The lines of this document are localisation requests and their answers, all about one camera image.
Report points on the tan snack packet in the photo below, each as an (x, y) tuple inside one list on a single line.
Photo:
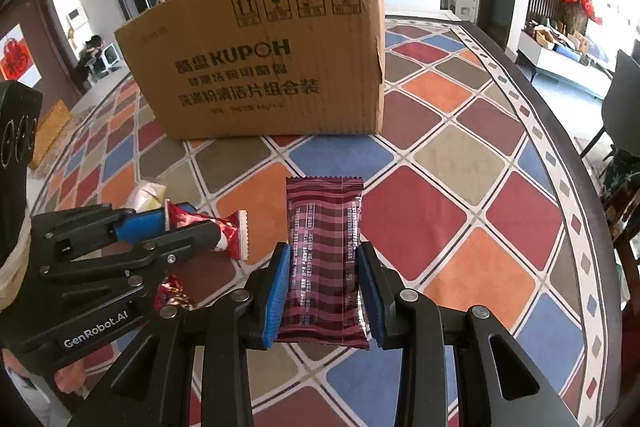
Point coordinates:
[(147, 194)]

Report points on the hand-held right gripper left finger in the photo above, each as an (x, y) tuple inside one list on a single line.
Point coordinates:
[(277, 299)]

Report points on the red and white door poster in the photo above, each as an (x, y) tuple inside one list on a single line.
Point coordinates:
[(17, 57)]

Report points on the dark green cloth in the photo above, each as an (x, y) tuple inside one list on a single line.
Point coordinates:
[(625, 182)]

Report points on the person's left hand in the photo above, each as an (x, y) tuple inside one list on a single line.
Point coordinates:
[(10, 277)]

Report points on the white stool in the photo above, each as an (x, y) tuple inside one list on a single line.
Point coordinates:
[(112, 57)]

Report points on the maroon striped snack packet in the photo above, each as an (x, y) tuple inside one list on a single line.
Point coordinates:
[(320, 257)]

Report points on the brown wooden door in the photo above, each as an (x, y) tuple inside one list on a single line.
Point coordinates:
[(45, 32)]

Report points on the woven yellow tissue box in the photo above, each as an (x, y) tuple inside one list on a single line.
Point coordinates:
[(52, 132)]

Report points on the brown wooden chair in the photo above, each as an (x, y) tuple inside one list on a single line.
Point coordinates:
[(627, 252)]

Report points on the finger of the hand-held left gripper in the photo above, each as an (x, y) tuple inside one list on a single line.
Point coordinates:
[(195, 239), (140, 223)]

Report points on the red and white candy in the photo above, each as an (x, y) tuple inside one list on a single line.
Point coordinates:
[(231, 232)]

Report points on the white wall intercom panel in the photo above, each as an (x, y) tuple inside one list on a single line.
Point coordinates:
[(76, 19)]

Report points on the brown cardboard box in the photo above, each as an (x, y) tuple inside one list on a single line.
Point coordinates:
[(250, 67)]

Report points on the person's light clothing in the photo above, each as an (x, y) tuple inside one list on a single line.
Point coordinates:
[(30, 392)]

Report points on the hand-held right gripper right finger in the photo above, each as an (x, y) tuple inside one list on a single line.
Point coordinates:
[(367, 297)]

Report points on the red foil candy wrapper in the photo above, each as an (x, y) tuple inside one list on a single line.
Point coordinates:
[(172, 289)]

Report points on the white low cabinet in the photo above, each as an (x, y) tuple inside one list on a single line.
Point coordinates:
[(560, 62)]

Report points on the dark upholstered chair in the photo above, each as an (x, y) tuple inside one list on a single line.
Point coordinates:
[(622, 97)]

